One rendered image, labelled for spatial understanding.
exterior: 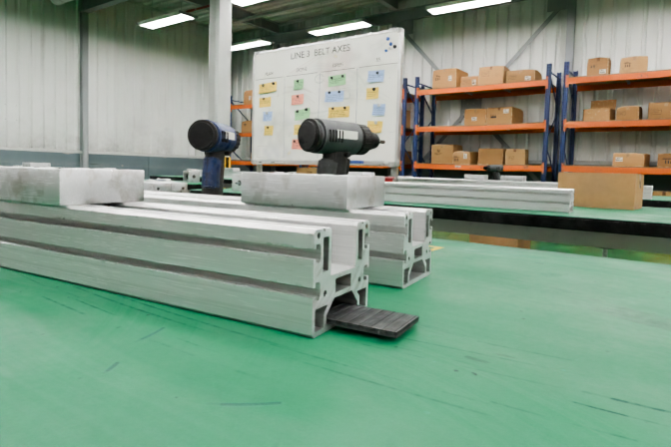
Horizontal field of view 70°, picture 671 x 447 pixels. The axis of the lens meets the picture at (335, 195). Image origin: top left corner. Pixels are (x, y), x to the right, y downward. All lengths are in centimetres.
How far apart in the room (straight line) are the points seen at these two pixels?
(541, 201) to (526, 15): 985
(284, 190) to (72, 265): 25
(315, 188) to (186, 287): 21
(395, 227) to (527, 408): 29
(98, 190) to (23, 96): 1233
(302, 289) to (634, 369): 24
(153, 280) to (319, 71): 362
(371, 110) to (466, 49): 832
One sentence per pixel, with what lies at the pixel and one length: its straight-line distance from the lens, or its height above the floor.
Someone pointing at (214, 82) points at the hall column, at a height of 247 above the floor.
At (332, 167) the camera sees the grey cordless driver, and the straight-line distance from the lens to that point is 83.
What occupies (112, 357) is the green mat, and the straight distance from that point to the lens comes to 38.
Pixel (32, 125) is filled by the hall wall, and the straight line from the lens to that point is 1296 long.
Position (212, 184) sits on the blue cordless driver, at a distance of 94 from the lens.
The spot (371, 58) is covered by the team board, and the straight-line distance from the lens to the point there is 377.
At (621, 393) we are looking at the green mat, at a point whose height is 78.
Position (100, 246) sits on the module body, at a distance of 55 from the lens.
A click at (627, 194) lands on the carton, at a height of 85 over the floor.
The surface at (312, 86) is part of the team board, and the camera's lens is 406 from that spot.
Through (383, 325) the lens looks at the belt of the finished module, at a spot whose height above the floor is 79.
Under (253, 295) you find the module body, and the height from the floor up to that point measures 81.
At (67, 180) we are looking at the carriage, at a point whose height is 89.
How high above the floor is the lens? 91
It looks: 3 degrees down
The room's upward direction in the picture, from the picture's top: 2 degrees clockwise
